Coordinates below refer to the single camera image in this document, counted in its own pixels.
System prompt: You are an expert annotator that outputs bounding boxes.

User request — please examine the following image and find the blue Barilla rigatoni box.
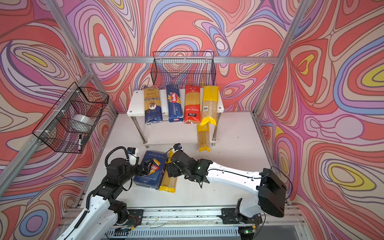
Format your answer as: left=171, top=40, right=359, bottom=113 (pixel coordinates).
left=133, top=151, right=167, bottom=190

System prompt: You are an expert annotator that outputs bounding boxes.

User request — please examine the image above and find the yellow Pastatime spaghetti bag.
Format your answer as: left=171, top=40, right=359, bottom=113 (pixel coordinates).
left=197, top=124, right=210, bottom=152
left=159, top=149, right=177, bottom=193

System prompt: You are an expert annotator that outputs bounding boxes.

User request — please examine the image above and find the blue Barilla spaghetti box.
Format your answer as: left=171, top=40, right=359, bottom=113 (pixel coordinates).
left=166, top=85, right=184, bottom=123

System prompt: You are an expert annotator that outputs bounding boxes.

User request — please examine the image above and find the red spaghetti bag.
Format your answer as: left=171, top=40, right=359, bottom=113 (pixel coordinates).
left=184, top=85, right=201, bottom=124

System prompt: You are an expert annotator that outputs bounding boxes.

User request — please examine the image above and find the dark blue spaghetti bag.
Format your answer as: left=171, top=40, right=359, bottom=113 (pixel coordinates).
left=144, top=87, right=163, bottom=125

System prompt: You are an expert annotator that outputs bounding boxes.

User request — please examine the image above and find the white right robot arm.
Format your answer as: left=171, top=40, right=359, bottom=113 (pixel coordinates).
left=167, top=150, right=287, bottom=218

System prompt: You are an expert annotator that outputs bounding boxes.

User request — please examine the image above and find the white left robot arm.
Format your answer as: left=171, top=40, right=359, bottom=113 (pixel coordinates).
left=57, top=147, right=156, bottom=240

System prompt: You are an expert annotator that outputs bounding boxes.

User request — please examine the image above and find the white two-tier shelf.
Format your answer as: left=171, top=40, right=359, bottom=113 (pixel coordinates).
left=126, top=87, right=225, bottom=149

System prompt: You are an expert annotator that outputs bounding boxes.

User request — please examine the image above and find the silver tape roll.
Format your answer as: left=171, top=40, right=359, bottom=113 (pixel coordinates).
left=70, top=114, right=94, bottom=133

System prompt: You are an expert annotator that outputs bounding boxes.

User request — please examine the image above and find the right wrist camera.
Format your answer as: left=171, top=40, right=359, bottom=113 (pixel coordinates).
left=173, top=143, right=182, bottom=153

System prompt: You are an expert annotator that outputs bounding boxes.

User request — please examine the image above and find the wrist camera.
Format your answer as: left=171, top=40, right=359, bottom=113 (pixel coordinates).
left=127, top=147, right=139, bottom=166
left=173, top=143, right=182, bottom=153

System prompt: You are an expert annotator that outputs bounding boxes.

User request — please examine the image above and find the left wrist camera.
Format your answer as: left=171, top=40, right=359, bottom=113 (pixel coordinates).
left=127, top=147, right=139, bottom=166

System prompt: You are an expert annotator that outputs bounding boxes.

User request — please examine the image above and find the black wire basket left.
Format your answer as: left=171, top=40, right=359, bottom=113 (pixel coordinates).
left=33, top=83, right=109, bottom=154

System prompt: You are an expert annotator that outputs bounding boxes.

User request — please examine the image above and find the black wire basket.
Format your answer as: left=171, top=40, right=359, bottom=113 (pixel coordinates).
left=151, top=51, right=216, bottom=89
left=33, top=83, right=109, bottom=154

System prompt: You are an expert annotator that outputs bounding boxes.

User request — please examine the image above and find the black wire basket back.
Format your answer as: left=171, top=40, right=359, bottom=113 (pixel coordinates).
left=151, top=51, right=216, bottom=89

